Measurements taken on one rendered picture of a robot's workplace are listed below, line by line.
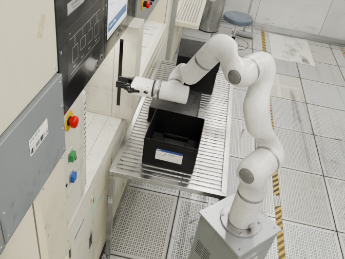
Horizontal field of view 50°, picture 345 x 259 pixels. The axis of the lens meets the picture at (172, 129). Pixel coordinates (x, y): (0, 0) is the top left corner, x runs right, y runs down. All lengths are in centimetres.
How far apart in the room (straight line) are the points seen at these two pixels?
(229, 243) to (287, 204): 144
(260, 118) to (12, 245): 97
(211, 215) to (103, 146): 62
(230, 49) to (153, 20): 199
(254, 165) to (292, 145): 226
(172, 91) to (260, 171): 54
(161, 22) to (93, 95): 146
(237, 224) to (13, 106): 116
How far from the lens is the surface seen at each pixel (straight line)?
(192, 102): 227
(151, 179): 186
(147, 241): 256
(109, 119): 203
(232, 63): 132
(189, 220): 271
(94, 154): 181
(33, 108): 93
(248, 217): 168
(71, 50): 111
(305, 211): 309
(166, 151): 184
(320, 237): 298
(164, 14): 328
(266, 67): 139
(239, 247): 169
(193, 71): 152
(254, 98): 141
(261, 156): 147
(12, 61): 82
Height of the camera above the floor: 208
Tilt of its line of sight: 37 degrees down
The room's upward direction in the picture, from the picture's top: 10 degrees clockwise
